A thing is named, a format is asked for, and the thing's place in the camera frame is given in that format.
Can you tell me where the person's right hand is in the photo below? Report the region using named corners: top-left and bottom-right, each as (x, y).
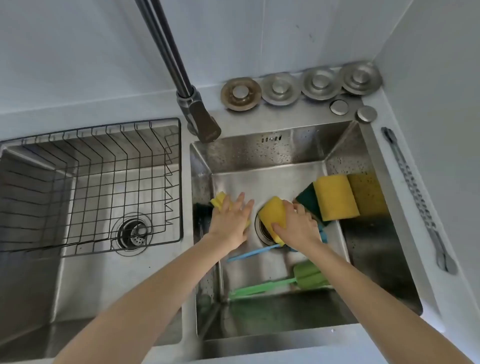
top-left (270, 199), bottom-right (324, 253)

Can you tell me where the person's left hand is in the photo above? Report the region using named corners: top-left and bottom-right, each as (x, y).
top-left (207, 191), bottom-right (256, 251)

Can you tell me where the stained yellow sponge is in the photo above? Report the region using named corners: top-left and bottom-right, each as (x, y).
top-left (209, 191), bottom-right (252, 230)

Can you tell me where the yellow sponge green backing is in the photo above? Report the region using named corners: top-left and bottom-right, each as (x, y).
top-left (313, 173), bottom-right (361, 223)
top-left (293, 182), bottom-right (333, 228)
top-left (257, 196), bottom-right (289, 247)

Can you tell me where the blue sponge brush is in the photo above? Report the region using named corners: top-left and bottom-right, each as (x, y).
top-left (226, 226), bottom-right (329, 263)

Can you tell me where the green sponge brush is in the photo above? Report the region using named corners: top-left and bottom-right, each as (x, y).
top-left (228, 259), bottom-right (333, 301)

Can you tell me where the black wire dish rack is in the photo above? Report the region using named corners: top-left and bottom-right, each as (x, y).
top-left (0, 117), bottom-right (185, 260)

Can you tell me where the person's right forearm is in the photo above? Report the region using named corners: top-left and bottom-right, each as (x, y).
top-left (298, 239), bottom-right (474, 364)

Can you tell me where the person's left forearm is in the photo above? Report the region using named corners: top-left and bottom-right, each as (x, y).
top-left (52, 232), bottom-right (243, 364)

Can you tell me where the steel drain strainer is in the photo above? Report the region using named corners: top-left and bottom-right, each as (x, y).
top-left (111, 212), bottom-right (153, 257)
top-left (254, 211), bottom-right (280, 245)

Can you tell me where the stainless steel double sink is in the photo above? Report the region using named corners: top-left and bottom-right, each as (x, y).
top-left (0, 112), bottom-right (425, 364)

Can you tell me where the dark grey gooseneck faucet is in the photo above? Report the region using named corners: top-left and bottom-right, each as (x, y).
top-left (134, 0), bottom-right (222, 145)

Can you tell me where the small round steel cap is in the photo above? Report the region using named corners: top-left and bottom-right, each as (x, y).
top-left (355, 105), bottom-right (379, 124)
top-left (329, 98), bottom-right (353, 116)

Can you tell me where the rusty round drain cover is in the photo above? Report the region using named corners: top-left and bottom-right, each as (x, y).
top-left (220, 77), bottom-right (263, 112)

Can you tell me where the steel round drain cover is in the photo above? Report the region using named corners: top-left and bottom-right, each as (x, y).
top-left (301, 67), bottom-right (343, 101)
top-left (339, 61), bottom-right (383, 97)
top-left (260, 73), bottom-right (301, 107)

